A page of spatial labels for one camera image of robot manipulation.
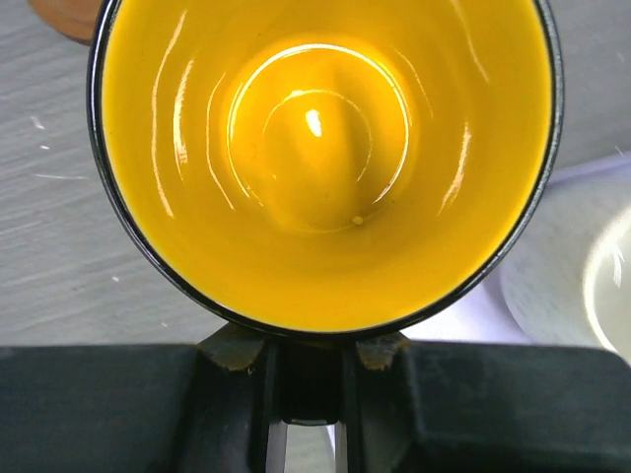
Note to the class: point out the lilac plastic tray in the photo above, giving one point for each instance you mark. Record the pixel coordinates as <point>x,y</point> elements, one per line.
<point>483,315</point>

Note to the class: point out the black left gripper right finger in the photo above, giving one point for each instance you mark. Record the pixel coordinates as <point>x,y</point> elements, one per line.
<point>375,428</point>

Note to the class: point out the white speckled mug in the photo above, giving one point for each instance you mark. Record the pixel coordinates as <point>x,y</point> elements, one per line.
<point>567,279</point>

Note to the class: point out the yellow mug black outside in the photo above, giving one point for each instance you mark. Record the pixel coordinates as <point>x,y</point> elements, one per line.
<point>324,172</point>

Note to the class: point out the brown wooden coaster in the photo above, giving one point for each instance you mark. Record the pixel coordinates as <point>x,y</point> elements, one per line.
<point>75,19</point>

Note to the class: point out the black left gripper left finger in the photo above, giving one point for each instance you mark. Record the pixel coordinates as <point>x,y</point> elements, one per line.
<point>236,424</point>

